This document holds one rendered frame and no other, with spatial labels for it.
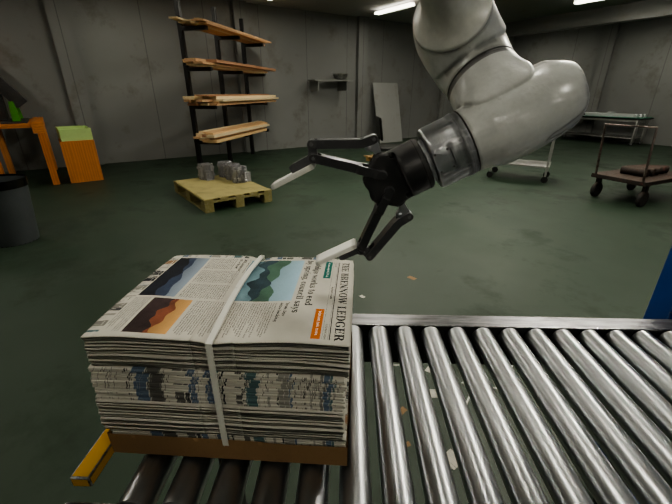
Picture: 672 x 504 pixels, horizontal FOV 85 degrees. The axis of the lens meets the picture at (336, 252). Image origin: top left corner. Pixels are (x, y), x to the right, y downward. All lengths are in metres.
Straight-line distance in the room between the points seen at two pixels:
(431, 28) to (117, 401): 0.68
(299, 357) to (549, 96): 0.45
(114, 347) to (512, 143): 0.60
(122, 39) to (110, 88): 0.93
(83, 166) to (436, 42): 6.91
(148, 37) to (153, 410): 8.67
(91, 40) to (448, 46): 8.58
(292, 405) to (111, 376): 0.26
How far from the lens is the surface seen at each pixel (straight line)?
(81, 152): 7.24
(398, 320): 0.97
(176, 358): 0.57
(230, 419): 0.62
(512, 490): 0.71
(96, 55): 8.96
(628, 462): 0.82
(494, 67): 0.56
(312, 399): 0.56
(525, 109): 0.53
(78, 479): 0.74
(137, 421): 0.68
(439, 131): 0.52
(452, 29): 0.57
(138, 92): 8.99
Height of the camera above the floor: 1.34
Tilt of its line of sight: 24 degrees down
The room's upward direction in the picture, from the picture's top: straight up
